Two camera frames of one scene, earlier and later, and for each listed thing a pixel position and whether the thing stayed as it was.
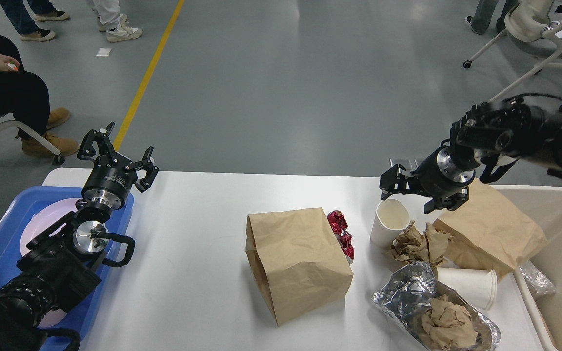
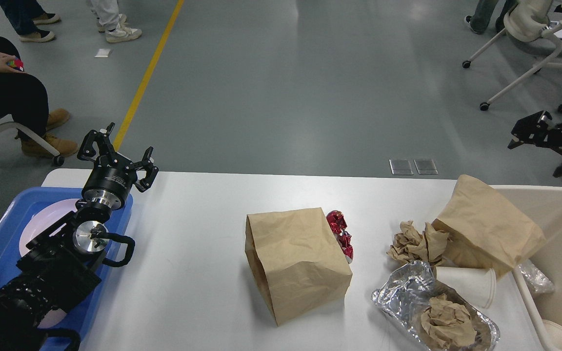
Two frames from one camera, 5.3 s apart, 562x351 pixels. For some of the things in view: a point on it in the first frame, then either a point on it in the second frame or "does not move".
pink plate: x=44 y=218 does not move
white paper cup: x=478 y=286 does not move
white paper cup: x=392 y=217 -> x=560 y=338
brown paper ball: x=411 y=246 does not move
